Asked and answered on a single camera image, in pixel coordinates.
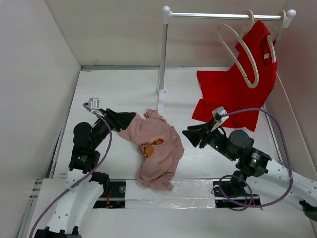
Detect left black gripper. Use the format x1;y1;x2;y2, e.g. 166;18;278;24
91;108;135;148

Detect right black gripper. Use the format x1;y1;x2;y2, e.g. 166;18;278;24
182;117;236;161

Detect pink t shirt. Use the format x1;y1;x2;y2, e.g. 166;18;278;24
119;109;184;191

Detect beige plastic hanger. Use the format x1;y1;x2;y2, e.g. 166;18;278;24
217;9;259;89

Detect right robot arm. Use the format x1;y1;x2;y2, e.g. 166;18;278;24
182;122;317;221

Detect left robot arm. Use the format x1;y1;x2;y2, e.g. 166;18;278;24
29;109;136;238

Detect red t shirt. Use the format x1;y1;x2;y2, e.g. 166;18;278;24
192;21;277;122

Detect beige hanger with red shirt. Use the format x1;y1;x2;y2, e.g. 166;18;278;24
266;10;287;63

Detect white clothes rack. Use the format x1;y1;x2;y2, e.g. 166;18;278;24
156;6;296;116

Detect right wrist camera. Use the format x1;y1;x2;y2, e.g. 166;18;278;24
212;106;229;122

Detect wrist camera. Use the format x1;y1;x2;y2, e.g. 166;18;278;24
87;98;100;110
212;106;229;122

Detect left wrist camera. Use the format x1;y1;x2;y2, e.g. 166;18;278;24
87;98;100;110

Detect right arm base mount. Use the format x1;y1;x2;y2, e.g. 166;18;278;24
211;180;261;211

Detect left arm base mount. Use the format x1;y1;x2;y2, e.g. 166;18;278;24
93;180;126;209

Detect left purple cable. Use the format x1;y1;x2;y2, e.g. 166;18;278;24
28;102;113;238

